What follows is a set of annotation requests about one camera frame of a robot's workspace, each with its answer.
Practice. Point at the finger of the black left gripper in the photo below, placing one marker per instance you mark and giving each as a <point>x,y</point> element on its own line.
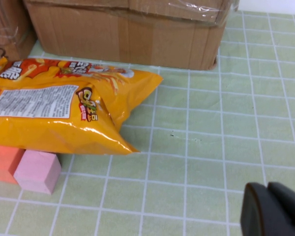
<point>290,204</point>
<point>258,214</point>

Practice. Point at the large orange snack bag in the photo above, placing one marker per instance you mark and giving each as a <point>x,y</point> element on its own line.
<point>64,132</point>

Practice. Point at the green checked tablecloth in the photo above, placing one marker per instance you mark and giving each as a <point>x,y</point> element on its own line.
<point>211,123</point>

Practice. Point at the pink foam cube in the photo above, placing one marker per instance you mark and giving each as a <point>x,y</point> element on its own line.
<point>37,169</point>

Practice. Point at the taped cardboard box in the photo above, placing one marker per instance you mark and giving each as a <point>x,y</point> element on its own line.
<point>113,37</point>

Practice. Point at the orange foam cube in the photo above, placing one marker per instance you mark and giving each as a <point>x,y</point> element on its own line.
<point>2,159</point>

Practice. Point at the cardboard box with F2 print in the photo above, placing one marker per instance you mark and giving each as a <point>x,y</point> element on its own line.
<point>5,24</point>

